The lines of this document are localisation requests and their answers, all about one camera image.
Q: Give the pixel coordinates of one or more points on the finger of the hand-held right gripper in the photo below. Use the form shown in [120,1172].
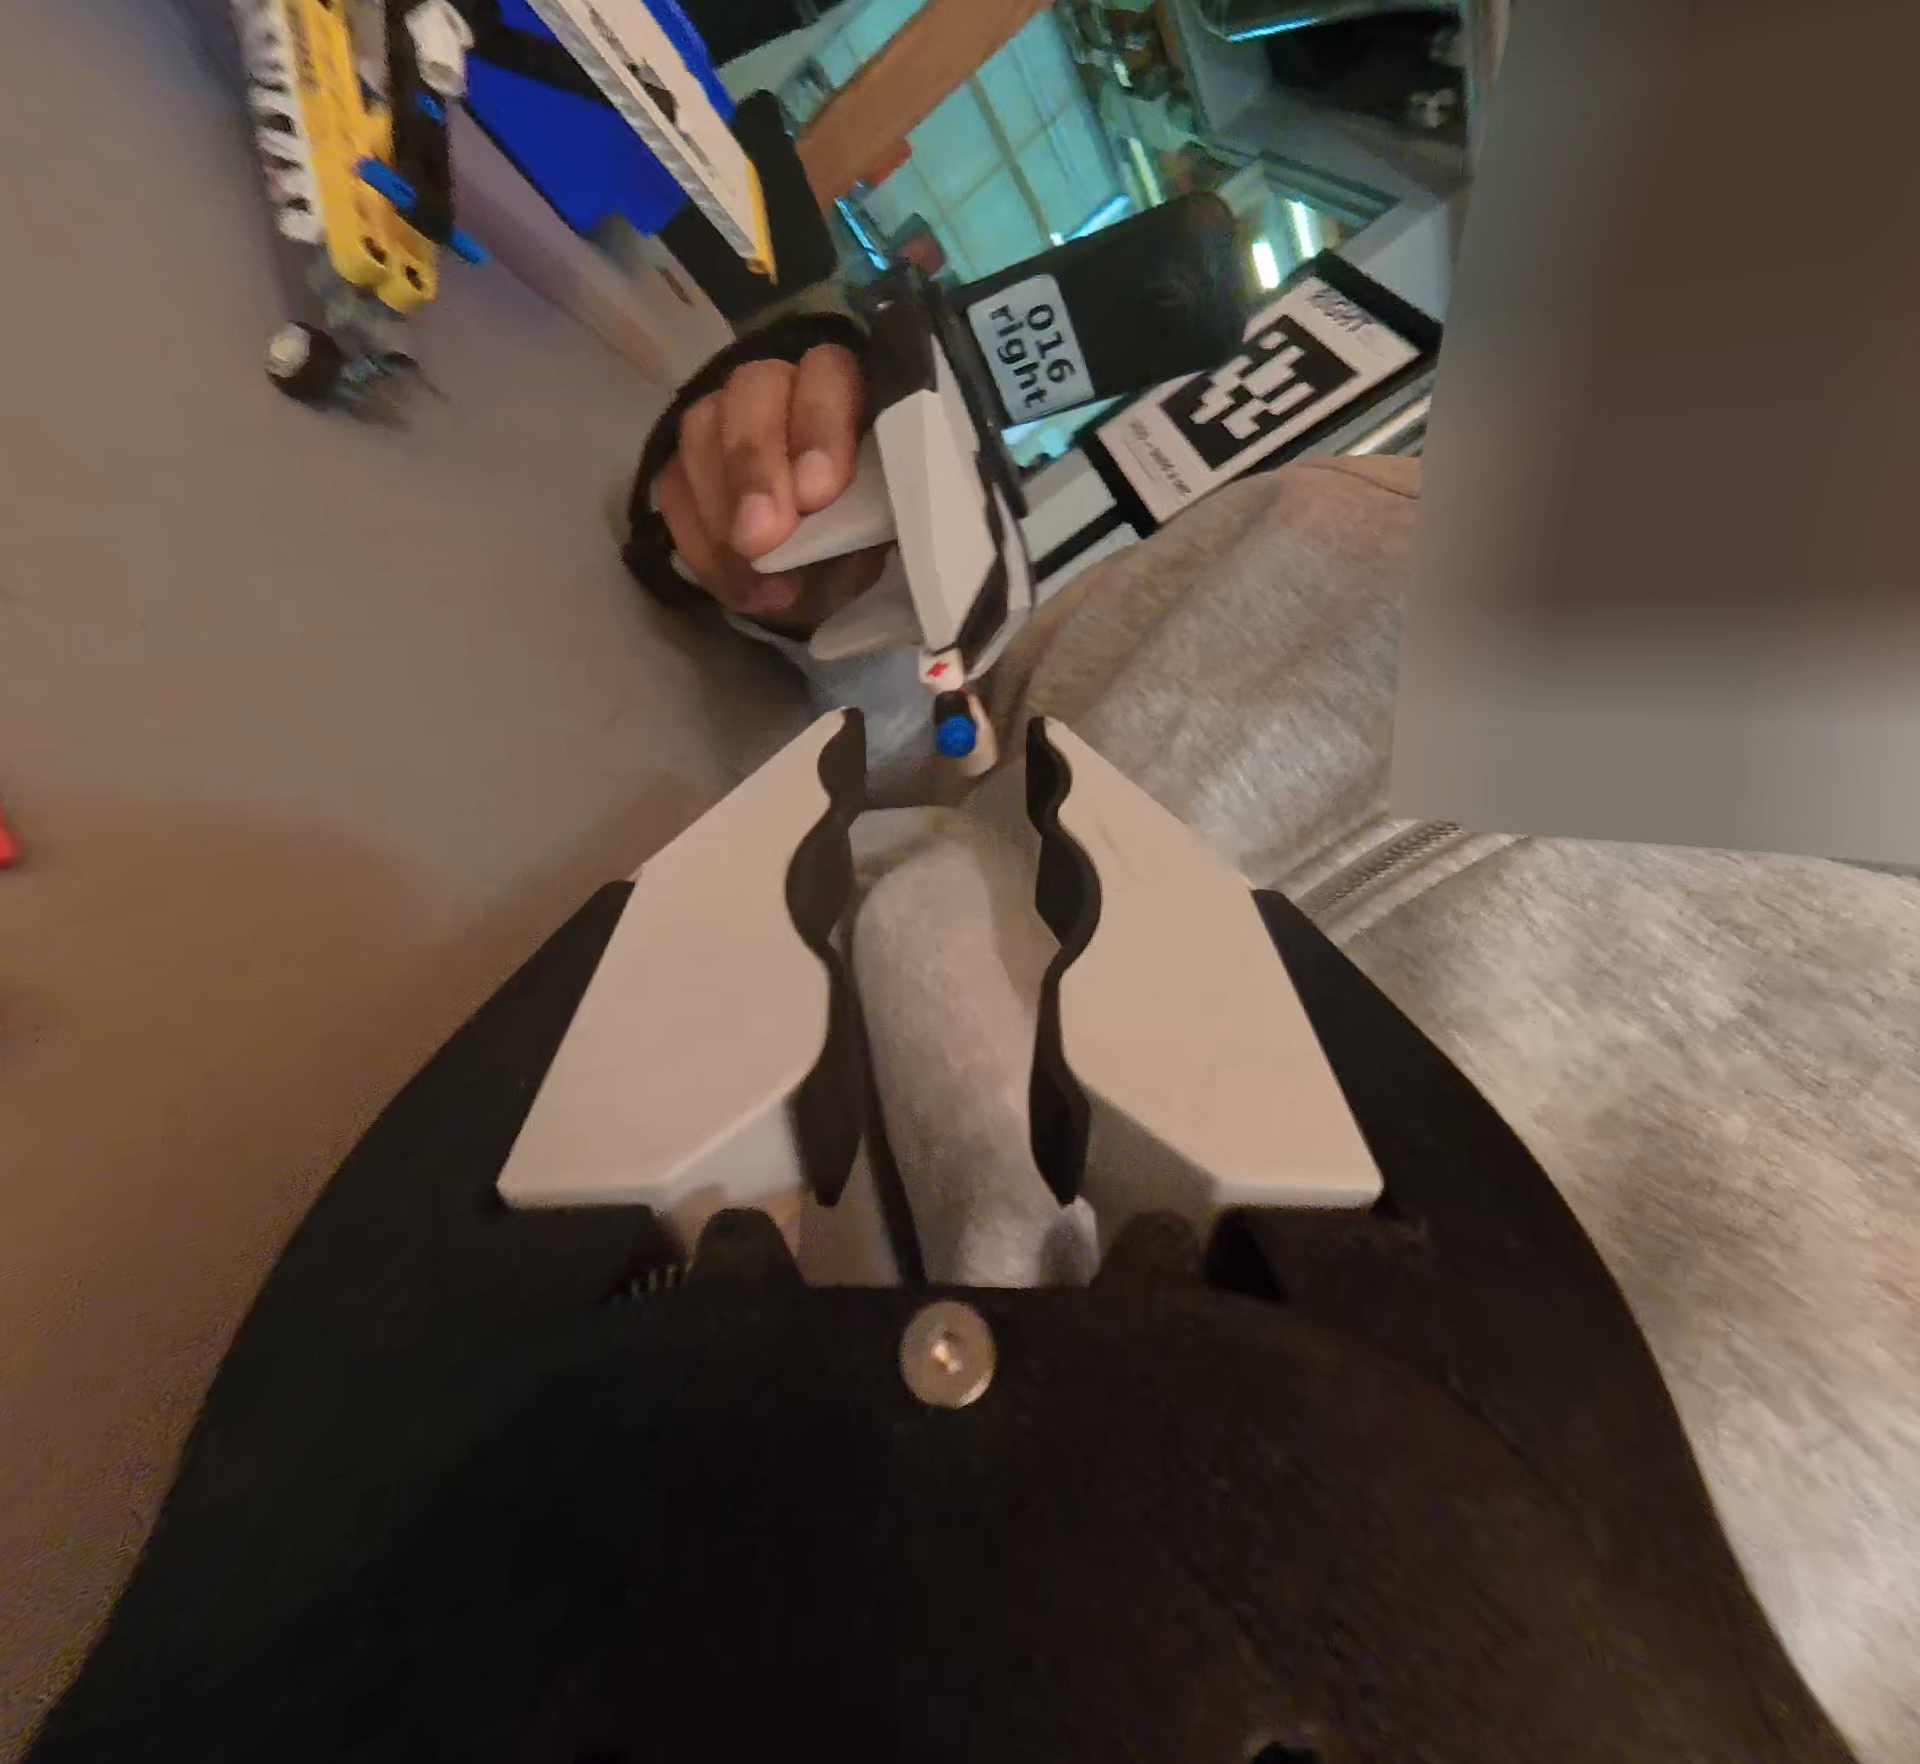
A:
[930,519]
[1015,587]

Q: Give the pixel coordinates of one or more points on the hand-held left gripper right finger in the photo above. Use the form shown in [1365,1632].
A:
[1215,1045]

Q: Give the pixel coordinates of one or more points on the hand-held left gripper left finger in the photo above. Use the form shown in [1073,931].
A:
[675,1045]

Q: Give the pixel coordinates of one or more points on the small white lego assembly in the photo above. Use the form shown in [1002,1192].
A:
[950,736]

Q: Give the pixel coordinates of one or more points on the lego airplane model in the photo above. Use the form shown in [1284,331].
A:
[338,113]

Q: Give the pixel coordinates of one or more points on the person's right hand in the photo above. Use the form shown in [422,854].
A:
[750,443]

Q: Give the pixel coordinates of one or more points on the black and white marker board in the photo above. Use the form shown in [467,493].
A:
[1274,391]

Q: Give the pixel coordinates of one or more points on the wooden beam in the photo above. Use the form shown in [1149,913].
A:
[974,8]

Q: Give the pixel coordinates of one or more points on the grey zip hoodie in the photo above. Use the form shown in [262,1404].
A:
[1650,1045]

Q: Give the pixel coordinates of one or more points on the blue plastic bin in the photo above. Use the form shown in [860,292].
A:
[578,151]

